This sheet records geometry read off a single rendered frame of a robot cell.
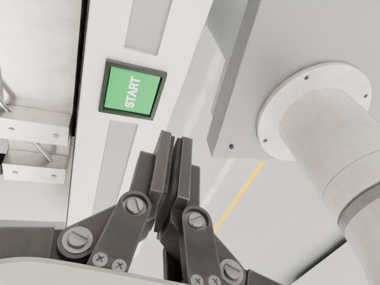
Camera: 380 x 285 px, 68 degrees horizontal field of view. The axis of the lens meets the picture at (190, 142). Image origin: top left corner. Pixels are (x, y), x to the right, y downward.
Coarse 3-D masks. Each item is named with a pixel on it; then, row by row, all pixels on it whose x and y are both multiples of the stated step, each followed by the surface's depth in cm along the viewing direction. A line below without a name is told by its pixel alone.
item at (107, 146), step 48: (96, 0) 21; (144, 0) 22; (192, 0) 23; (96, 48) 24; (144, 48) 25; (192, 48) 25; (96, 96) 27; (96, 144) 31; (144, 144) 32; (96, 192) 37
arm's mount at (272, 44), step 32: (256, 0) 34; (288, 0) 34; (320, 0) 35; (352, 0) 35; (256, 32) 36; (288, 32) 37; (320, 32) 37; (352, 32) 38; (256, 64) 39; (288, 64) 40; (352, 64) 42; (224, 96) 44; (256, 96) 42; (224, 128) 45
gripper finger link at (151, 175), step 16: (160, 144) 13; (144, 160) 13; (160, 160) 12; (144, 176) 12; (160, 176) 11; (144, 192) 11; (160, 192) 11; (112, 208) 10; (160, 208) 11; (80, 224) 9; (96, 224) 10; (64, 240) 9; (80, 240) 9; (96, 240) 9; (64, 256) 9; (80, 256) 9
